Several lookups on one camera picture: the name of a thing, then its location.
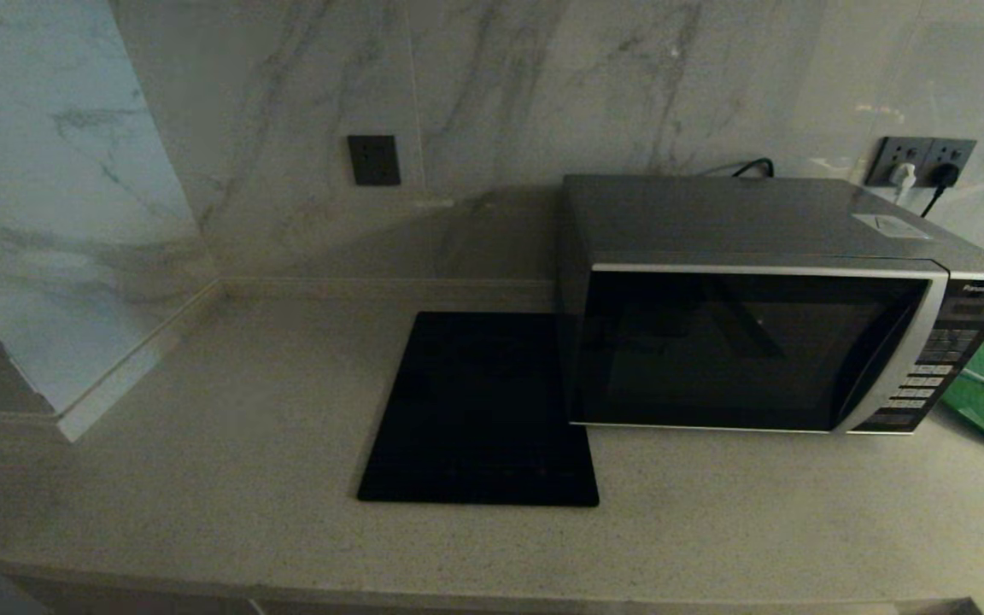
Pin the dark glass microwave door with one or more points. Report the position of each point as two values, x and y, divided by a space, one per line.
731 350

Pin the silver Panasonic microwave oven body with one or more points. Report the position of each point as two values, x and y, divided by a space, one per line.
714 218

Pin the black glass induction cooktop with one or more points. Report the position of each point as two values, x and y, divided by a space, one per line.
475 410

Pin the white power plug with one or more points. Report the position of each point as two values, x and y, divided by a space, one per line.
904 178

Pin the dark single wall socket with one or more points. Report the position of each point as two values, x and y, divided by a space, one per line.
374 160

